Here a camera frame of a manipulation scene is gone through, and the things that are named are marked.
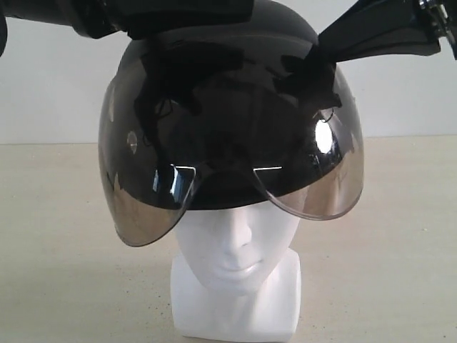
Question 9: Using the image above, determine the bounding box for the white mannequin head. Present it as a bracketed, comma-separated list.
[171, 202, 301, 334]

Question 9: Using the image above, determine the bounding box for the black helmet with tinted visor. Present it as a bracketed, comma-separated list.
[98, 1, 364, 247]

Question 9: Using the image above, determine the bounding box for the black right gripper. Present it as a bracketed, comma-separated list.
[307, 0, 456, 64]

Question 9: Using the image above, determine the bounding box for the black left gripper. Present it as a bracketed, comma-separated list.
[1, 0, 118, 52]

